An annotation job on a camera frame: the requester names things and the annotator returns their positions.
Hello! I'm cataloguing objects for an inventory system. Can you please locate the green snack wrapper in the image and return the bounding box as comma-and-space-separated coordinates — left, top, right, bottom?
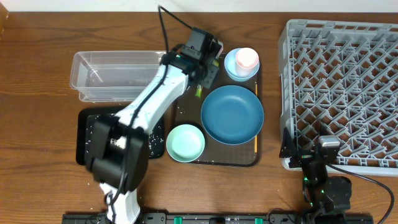
195, 84, 203, 98

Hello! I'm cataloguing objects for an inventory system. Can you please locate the wooden chopstick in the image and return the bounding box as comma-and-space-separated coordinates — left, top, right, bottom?
254, 83, 258, 154

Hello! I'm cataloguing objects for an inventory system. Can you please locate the dark blue plate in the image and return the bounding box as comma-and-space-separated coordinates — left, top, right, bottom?
200, 85, 264, 145

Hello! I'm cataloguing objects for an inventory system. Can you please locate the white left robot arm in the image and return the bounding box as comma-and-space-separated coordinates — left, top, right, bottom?
85, 27, 223, 223

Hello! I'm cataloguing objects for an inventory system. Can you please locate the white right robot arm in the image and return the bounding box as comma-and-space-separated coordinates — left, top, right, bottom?
279, 128, 352, 223

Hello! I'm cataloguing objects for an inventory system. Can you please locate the grey dishwasher rack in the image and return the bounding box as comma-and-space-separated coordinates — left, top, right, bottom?
278, 19, 397, 177

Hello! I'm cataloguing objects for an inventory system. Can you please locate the black food waste tray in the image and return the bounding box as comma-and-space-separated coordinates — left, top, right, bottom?
76, 106, 165, 166

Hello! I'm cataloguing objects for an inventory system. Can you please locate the light blue bowl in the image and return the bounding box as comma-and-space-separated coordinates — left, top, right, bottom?
224, 48, 260, 82

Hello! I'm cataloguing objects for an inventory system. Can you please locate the pink cup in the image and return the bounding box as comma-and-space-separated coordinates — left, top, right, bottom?
235, 47, 259, 78

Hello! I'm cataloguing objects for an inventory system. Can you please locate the brown serving tray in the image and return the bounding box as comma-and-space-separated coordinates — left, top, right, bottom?
174, 54, 261, 167

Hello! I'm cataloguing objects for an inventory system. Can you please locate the mint green bowl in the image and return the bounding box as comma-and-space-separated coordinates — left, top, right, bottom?
166, 124, 205, 163

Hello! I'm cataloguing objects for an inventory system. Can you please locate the clear plastic bin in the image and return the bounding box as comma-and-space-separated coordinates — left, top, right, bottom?
70, 50, 165, 103

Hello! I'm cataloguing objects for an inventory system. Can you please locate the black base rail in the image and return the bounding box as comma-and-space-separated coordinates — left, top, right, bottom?
62, 213, 374, 224

